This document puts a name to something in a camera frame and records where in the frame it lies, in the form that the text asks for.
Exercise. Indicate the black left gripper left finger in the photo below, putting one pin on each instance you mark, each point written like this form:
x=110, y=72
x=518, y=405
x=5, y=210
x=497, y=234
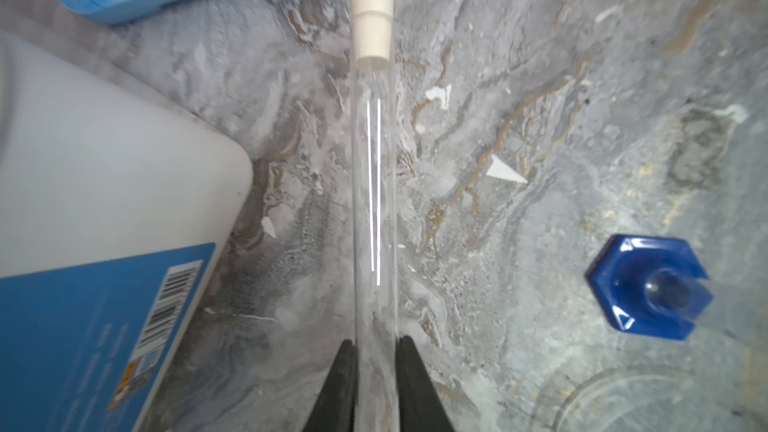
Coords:
x=334, y=408

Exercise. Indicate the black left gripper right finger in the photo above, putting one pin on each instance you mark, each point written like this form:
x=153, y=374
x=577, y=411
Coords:
x=420, y=408

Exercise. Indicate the white capped test tube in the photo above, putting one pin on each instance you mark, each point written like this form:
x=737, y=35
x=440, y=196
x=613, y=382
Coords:
x=373, y=115

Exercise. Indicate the clear glass petri dish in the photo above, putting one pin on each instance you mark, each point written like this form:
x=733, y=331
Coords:
x=646, y=398

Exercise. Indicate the blue base glass cylinder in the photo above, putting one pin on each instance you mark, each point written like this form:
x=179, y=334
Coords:
x=657, y=287

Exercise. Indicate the white plastic storage bin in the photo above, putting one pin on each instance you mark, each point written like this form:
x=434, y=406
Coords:
x=114, y=213

